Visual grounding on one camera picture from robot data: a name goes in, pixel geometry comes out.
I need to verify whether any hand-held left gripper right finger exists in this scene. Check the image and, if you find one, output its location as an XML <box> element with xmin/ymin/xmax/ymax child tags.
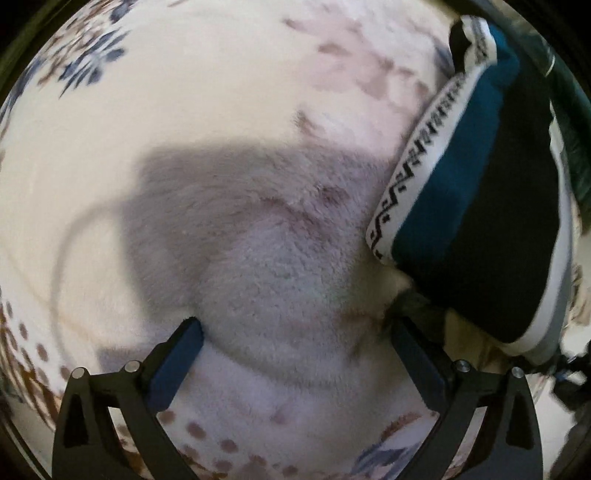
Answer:
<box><xmin>392</xmin><ymin>316</ymin><xmax>544</xmax><ymax>480</ymax></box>

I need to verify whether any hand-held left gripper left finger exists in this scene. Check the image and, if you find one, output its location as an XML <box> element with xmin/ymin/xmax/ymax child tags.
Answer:
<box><xmin>52</xmin><ymin>318</ymin><xmax>205</xmax><ymax>480</ymax></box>

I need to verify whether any black teal patterned sweater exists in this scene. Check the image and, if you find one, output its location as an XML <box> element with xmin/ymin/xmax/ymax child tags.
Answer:
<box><xmin>365</xmin><ymin>16</ymin><xmax>575</xmax><ymax>367</ymax></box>

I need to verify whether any dark blurred object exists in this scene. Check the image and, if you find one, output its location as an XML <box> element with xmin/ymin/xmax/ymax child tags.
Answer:
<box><xmin>551</xmin><ymin>342</ymin><xmax>591</xmax><ymax>416</ymax></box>

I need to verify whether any dark cloth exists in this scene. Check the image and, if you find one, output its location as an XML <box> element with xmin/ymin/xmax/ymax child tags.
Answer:
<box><xmin>503</xmin><ymin>18</ymin><xmax>591</xmax><ymax>208</ymax></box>

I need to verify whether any white floral blanket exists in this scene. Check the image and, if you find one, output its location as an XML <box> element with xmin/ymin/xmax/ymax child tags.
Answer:
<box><xmin>0</xmin><ymin>0</ymin><xmax>573</xmax><ymax>480</ymax></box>

